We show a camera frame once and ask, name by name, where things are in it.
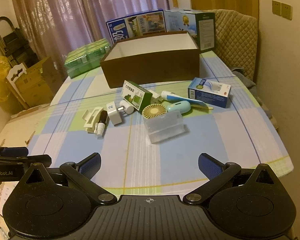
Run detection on green medicine box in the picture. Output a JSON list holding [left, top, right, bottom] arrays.
[[121, 80, 153, 113]]

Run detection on cardboard box on floor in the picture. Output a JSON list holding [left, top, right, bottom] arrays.
[[5, 57, 63, 109]]

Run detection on brown open storage box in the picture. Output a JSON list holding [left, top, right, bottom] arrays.
[[100, 31, 200, 88]]

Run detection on quilted beige chair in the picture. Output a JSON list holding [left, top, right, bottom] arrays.
[[209, 9, 258, 80]]

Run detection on wall power sockets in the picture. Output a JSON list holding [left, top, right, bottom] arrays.
[[272, 0, 293, 21]]

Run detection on white pill bottle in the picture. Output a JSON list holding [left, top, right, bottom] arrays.
[[118, 100, 135, 115]]

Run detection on pink curtain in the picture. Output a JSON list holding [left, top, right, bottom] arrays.
[[12, 0, 168, 78]]

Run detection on mint handheld fan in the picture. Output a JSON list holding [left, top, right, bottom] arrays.
[[142, 100, 214, 125]]

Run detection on blue milk carton box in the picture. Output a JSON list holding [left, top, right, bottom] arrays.
[[106, 9, 166, 43]]

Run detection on grey cloth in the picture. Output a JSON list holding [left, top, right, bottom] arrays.
[[231, 69, 256, 90]]

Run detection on yellow plastic bag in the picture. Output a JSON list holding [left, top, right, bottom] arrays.
[[0, 56, 22, 114]]

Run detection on black folding cart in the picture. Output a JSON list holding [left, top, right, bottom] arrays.
[[0, 16, 39, 68]]

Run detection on white usb charger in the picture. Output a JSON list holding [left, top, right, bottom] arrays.
[[149, 90, 163, 104]]

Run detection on green drink pack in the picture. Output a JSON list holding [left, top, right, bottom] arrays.
[[64, 38, 110, 79]]

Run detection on blue white medicine box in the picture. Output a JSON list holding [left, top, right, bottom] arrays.
[[188, 77, 231, 108]]

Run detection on light blue milk carton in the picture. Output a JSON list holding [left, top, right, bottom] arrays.
[[164, 9, 215, 52]]

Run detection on white numbered plug adapter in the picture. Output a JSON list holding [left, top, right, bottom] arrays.
[[106, 101, 124, 126]]

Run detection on clear plastic case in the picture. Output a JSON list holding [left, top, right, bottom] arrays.
[[145, 112, 185, 144]]

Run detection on blue white tube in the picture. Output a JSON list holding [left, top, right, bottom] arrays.
[[161, 90, 207, 107]]

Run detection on cream hair claw clip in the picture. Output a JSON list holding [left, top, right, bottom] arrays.
[[82, 107, 104, 133]]

